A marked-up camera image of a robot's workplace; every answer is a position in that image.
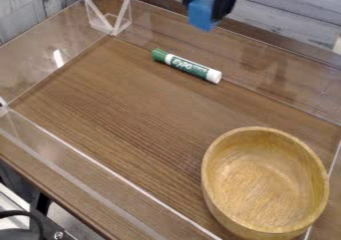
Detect blue rectangular block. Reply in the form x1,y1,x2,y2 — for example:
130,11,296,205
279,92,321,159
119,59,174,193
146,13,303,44
188,0,216,32

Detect brown wooden bowl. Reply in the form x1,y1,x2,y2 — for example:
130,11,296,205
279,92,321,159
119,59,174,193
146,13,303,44
201,126,331,240

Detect clear acrylic tray walls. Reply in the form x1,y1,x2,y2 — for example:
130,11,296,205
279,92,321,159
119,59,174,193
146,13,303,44
0,0,341,240

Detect black metal table leg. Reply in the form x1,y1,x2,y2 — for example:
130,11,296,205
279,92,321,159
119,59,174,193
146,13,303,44
37,193,53,215

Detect green Expo marker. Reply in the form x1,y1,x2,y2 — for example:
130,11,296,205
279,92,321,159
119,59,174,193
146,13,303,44
153,49,222,84

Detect black cable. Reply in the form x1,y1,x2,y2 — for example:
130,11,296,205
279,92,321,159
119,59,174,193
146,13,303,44
0,209,47,240

